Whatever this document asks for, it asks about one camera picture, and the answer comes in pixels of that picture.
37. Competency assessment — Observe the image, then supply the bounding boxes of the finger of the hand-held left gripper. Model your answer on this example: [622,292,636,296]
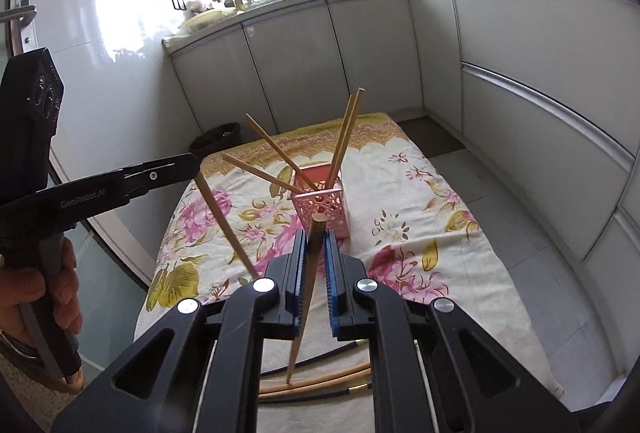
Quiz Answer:
[120,152,201,194]

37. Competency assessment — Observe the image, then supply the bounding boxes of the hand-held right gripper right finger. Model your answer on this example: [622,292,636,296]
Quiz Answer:
[324,230,582,433]

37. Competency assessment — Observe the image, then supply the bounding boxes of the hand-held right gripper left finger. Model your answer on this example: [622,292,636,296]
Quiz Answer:
[50,232,308,433]

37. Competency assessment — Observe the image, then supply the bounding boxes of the light wooden chopstick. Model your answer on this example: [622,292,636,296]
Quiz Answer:
[221,153,303,195]
[195,172,261,280]
[243,113,316,190]
[259,361,372,396]
[325,96,357,186]
[327,88,366,188]
[286,213,327,385]

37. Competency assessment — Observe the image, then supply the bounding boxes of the pink perforated utensil holder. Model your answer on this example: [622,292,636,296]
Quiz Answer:
[290,165,351,240]

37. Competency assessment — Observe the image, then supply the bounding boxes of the black gold-banded chopstick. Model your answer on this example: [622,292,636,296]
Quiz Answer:
[259,381,374,404]
[260,339,371,375]

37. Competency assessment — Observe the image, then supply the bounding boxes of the person's left hand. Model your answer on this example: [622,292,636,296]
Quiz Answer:
[0,237,84,340]

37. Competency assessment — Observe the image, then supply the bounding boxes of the dark wicker waste basket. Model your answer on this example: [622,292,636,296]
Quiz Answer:
[189,123,241,154]

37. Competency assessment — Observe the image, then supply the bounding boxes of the floral printed cloth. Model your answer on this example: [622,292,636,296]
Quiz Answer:
[134,112,557,414]

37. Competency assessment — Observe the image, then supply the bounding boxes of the white mixing bowl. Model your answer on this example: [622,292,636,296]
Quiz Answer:
[181,8,237,34]

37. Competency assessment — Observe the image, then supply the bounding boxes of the grey lower kitchen cabinets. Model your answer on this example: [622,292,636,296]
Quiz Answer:
[167,0,640,274]

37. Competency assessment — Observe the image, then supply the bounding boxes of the metal door handle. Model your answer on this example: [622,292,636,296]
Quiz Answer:
[0,0,39,60]

